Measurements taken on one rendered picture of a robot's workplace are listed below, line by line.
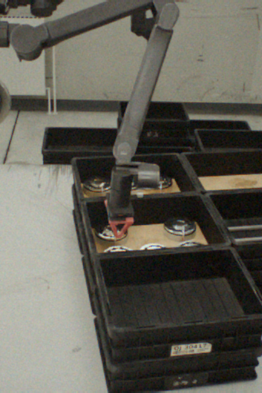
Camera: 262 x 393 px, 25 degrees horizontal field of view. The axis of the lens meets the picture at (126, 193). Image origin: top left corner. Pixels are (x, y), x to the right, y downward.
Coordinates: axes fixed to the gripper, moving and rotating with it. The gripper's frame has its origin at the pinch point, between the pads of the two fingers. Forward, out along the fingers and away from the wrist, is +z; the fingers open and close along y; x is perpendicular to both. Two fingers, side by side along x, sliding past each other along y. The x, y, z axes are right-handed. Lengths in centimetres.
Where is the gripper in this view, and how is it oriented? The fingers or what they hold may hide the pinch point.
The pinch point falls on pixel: (117, 229)
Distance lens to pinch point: 168.6
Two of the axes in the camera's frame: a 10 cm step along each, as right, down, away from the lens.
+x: -9.8, 0.1, -1.7
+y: -1.5, -5.5, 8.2
